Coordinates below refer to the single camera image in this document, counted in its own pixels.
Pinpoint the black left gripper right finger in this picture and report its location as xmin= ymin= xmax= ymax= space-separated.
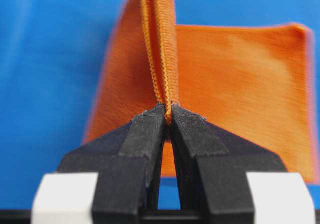
xmin=171 ymin=105 xmax=287 ymax=222

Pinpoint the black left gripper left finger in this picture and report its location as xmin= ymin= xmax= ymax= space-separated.
xmin=57 ymin=104 xmax=167 ymax=222

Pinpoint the orange towel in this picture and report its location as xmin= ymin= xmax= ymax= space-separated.
xmin=85 ymin=0 xmax=320 ymax=183

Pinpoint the blue table cloth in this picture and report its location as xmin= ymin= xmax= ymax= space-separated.
xmin=0 ymin=0 xmax=320 ymax=210

